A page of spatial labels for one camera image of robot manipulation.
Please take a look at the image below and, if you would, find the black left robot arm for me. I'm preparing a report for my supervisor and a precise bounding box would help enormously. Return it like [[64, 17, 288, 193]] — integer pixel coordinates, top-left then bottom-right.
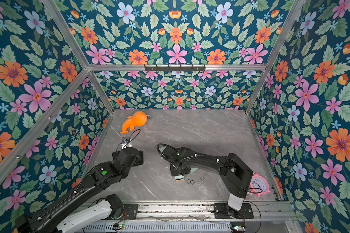
[[15, 147, 144, 233]]

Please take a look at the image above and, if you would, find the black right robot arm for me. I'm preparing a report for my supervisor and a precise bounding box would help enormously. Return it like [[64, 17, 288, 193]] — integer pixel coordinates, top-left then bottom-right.
[[157, 143, 253, 218]]

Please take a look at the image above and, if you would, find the orange plush toy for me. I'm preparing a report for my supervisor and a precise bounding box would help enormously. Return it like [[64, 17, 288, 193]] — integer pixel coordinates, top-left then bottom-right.
[[120, 111, 148, 134]]

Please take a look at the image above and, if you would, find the pink alarm clock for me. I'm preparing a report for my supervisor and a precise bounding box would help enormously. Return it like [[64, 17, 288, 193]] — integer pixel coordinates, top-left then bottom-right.
[[248, 173, 271, 197]]

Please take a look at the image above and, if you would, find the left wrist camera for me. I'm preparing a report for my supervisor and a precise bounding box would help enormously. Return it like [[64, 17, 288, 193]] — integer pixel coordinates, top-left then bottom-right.
[[121, 136, 132, 150]]

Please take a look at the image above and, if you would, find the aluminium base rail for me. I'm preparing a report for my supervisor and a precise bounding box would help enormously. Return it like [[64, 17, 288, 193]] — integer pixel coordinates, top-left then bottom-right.
[[115, 201, 297, 222]]

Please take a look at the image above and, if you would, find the black hook rail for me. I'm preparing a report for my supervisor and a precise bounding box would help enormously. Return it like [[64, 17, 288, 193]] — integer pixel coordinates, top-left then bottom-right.
[[144, 65, 206, 72]]

